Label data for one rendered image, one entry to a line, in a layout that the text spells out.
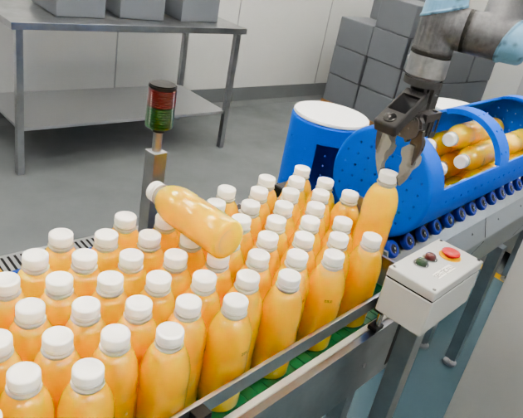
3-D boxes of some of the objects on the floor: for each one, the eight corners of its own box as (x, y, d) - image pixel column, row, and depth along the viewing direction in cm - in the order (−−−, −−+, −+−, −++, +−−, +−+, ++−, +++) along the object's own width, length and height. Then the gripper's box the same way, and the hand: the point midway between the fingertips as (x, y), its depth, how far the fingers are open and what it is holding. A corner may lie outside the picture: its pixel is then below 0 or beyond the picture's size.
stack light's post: (133, 469, 184) (168, 152, 134) (122, 475, 181) (154, 154, 132) (125, 459, 186) (158, 146, 137) (114, 466, 183) (144, 148, 134)
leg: (457, 363, 260) (509, 246, 231) (452, 369, 256) (503, 250, 227) (446, 356, 263) (496, 240, 235) (440, 362, 259) (490, 243, 231)
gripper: (462, 85, 109) (428, 186, 118) (411, 67, 115) (382, 164, 125) (442, 88, 103) (407, 194, 112) (388, 70, 109) (359, 171, 119)
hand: (388, 175), depth 116 cm, fingers closed on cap, 4 cm apart
